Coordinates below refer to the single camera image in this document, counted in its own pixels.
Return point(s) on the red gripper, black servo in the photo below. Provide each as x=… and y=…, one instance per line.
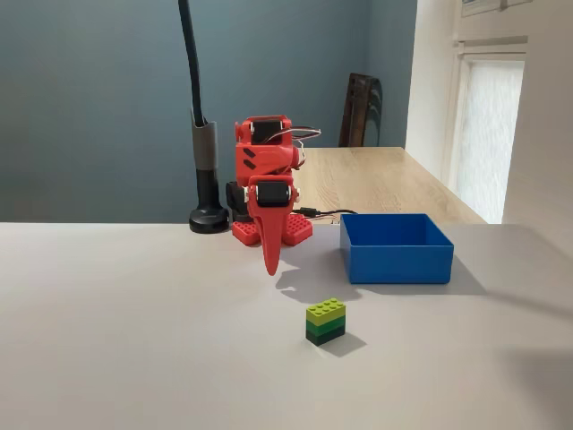
x=271, y=193

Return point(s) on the green lego brick stack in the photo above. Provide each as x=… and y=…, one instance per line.
x=326, y=321

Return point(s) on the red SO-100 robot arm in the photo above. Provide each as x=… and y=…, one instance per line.
x=264, y=157

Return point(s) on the blue square tray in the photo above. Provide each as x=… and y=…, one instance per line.
x=398, y=264

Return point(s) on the black table clamp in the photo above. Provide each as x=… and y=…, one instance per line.
x=233, y=197

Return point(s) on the black gooseneck stand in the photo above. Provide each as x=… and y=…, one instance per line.
x=205, y=152

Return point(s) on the light wooden desk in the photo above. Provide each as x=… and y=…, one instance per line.
x=371, y=183

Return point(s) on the dark wooden chair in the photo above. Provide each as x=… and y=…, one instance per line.
x=358, y=112

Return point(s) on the white window frame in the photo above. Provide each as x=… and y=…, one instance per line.
x=485, y=134

